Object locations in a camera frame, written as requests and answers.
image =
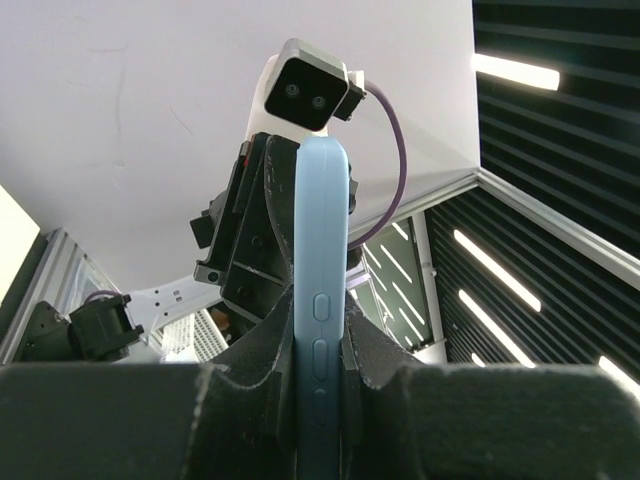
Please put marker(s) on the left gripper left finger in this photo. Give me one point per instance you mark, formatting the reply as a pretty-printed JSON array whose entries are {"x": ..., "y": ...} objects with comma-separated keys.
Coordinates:
[{"x": 231, "y": 418}]

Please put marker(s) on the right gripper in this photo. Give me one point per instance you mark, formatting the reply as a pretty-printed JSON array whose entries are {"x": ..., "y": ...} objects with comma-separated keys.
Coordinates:
[{"x": 248, "y": 231}]

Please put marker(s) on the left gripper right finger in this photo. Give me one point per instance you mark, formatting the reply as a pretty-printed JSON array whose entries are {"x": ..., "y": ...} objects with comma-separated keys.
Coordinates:
[{"x": 461, "y": 421}]

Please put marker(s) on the phone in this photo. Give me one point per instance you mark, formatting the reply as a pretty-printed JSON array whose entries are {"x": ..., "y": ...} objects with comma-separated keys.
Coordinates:
[{"x": 319, "y": 273}]

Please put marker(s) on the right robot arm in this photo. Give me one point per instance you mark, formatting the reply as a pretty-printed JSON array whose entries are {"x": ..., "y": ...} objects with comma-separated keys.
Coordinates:
[{"x": 107, "y": 323}]

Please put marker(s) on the right white cable duct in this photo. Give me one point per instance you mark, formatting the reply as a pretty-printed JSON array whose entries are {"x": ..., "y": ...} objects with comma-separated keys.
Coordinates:
[{"x": 192, "y": 339}]

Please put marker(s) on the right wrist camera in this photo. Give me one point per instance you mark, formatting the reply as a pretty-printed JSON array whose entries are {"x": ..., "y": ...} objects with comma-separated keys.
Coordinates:
[{"x": 300, "y": 90}]

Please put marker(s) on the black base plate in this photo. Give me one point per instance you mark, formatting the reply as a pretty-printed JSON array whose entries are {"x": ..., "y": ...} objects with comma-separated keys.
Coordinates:
[{"x": 47, "y": 336}]

